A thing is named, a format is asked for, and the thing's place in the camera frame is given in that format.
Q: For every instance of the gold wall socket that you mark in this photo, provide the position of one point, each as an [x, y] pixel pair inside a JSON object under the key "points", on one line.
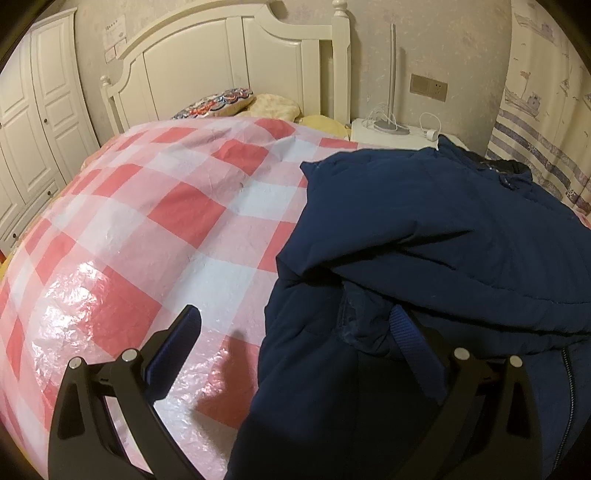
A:
{"points": [[428, 87]]}

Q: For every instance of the cream floral pillow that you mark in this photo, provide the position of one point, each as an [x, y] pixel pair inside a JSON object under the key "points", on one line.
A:
{"points": [[274, 107]]}

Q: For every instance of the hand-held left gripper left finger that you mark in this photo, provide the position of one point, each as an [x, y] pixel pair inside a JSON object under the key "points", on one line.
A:
{"points": [[173, 342]]}

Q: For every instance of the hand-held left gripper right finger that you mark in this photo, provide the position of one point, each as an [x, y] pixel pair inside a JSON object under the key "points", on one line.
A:
{"points": [[412, 344]]}

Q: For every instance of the navy blue padded jacket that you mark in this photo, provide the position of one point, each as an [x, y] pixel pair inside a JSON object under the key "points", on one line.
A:
{"points": [[415, 230]]}

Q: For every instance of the white panelled wardrobe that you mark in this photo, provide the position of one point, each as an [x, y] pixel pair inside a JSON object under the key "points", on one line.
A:
{"points": [[37, 115]]}

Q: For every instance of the white wooden bed headboard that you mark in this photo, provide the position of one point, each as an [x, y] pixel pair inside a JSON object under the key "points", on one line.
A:
{"points": [[221, 50]]}

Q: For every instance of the white nightstand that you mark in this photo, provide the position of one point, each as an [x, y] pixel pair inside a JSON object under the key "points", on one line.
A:
{"points": [[388, 138]]}

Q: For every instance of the white desk lamp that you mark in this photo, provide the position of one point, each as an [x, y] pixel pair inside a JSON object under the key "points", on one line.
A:
{"points": [[392, 124]]}

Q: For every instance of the red white checkered bed cover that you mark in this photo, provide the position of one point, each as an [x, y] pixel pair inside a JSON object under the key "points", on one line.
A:
{"points": [[161, 207]]}

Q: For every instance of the patterned round pillow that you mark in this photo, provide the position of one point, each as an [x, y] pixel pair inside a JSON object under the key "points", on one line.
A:
{"points": [[217, 101]]}

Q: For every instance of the striped printed curtain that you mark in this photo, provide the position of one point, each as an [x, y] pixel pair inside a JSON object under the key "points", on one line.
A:
{"points": [[540, 115]]}

